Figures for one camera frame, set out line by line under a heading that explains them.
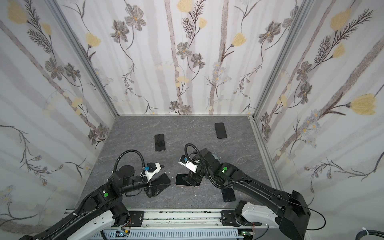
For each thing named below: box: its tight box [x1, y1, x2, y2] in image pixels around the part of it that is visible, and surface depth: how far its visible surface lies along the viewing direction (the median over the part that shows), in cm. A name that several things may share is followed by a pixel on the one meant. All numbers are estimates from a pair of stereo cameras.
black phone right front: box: [222, 187, 236, 202], surface depth 84 cm
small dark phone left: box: [154, 133, 166, 152], surface depth 106 cm
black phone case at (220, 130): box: [214, 122, 227, 139], surface depth 114 cm
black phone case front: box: [144, 173, 171, 198], surface depth 63 cm
